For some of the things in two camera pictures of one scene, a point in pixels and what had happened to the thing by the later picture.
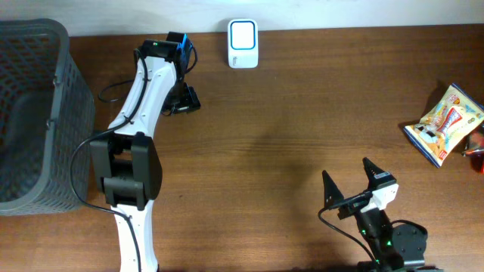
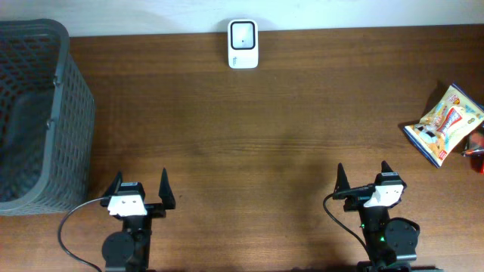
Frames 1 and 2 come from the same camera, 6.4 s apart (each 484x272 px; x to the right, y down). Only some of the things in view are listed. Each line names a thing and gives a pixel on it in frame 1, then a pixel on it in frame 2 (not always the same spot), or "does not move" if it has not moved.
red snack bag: [477, 162] does not move
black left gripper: [185, 104] → [153, 208]
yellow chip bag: [451, 118] does not move
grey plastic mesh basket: [47, 121] does not move
